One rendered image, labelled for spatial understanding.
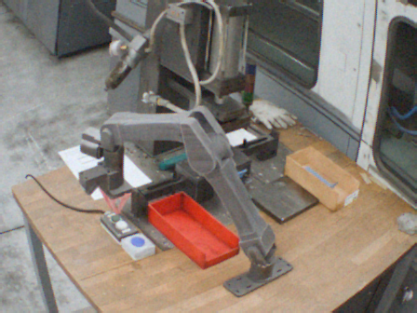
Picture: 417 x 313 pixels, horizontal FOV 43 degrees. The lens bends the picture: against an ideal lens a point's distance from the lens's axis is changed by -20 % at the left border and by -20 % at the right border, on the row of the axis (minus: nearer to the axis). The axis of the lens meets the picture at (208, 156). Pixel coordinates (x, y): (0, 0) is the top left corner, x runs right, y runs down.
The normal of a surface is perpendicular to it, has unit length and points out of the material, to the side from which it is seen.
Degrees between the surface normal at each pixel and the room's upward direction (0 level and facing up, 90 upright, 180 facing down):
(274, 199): 0
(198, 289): 0
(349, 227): 0
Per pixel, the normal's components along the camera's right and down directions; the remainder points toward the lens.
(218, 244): 0.08, -0.84
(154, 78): -0.78, 0.28
